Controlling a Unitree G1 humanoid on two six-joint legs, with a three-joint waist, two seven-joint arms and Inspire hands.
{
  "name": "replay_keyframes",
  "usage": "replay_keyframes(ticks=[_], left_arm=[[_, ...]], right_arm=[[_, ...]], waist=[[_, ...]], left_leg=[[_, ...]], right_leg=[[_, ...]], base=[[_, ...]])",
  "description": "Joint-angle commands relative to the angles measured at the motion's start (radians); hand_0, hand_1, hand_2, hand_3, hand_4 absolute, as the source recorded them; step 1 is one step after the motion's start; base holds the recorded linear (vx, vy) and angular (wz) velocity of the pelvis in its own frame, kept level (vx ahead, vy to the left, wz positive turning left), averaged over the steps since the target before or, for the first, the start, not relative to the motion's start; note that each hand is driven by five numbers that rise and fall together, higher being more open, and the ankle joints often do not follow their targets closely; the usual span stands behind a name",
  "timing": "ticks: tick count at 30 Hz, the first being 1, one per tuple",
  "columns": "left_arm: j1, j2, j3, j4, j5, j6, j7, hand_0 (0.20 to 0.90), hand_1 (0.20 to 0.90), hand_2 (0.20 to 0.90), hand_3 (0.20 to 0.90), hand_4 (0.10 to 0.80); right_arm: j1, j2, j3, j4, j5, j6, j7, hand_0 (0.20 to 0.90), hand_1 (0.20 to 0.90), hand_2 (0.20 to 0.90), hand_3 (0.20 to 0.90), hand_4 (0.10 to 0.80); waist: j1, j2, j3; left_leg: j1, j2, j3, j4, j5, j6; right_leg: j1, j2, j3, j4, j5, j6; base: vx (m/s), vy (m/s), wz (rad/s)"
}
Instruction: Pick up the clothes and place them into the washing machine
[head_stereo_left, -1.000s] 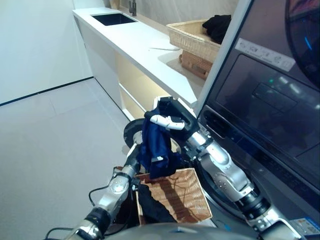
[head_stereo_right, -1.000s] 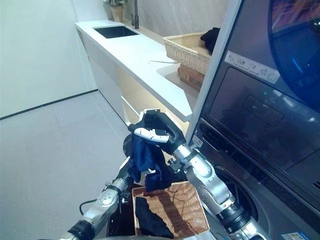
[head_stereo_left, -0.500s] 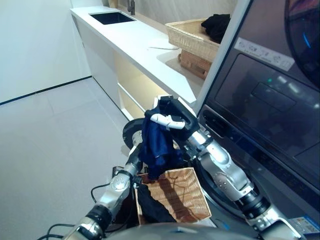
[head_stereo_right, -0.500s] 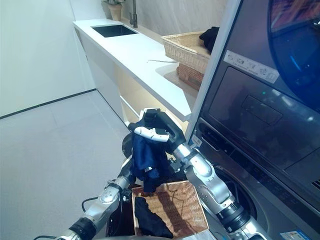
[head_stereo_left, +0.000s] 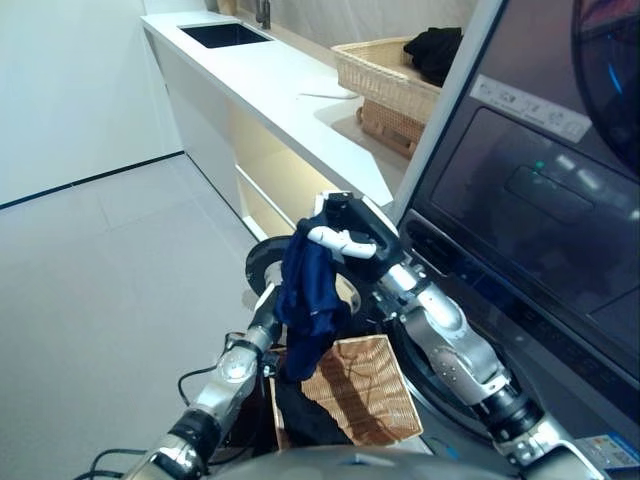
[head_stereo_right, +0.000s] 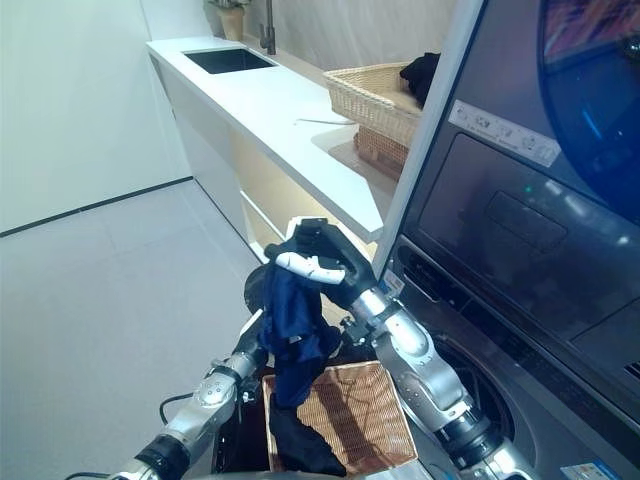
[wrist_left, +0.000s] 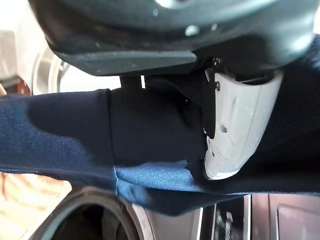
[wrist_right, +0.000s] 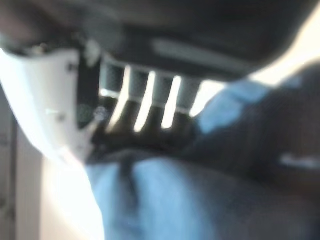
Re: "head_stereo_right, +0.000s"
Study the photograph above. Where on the dark brown tray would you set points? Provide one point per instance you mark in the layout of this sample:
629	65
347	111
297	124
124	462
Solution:
235	440

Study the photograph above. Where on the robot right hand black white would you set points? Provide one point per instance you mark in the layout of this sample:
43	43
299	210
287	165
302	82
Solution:
345	260

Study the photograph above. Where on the robot right arm silver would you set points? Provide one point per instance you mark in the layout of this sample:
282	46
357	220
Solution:
425	365

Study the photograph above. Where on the black cloth in light basket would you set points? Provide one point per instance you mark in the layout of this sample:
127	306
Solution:
420	77

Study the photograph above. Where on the black inset sink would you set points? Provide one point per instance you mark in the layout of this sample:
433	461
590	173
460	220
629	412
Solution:
227	60

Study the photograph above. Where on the robot left hand black white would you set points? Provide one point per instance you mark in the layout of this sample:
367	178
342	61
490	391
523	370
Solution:
250	342

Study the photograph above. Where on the blue barcode sticker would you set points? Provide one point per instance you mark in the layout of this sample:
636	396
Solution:
393	287

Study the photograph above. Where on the light wicker basket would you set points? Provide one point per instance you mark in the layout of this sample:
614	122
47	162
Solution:
360	95

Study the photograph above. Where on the brown wicker laundry basket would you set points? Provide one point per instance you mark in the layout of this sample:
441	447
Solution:
370	415

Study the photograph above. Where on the black garment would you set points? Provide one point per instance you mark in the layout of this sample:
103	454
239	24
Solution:
305	445

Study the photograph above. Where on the dark tall faucet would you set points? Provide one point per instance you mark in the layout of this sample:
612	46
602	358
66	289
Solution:
270	30

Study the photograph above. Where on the small brown wicker basket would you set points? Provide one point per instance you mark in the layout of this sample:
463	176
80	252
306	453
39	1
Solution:
382	147

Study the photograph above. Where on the round glass washing machine door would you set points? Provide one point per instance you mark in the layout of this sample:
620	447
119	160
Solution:
252	290

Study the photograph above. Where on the white pictogram sticker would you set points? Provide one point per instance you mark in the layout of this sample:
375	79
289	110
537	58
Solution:
505	132

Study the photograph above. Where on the navy blue garment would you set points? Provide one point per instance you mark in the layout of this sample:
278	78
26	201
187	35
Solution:
290	325

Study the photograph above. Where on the blue white energy label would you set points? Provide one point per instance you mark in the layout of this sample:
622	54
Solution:
580	471

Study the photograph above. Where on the robot left arm silver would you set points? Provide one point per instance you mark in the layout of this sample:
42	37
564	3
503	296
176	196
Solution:
200	410

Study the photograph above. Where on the flower pot with white flowers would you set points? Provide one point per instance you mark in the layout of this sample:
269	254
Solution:
230	22

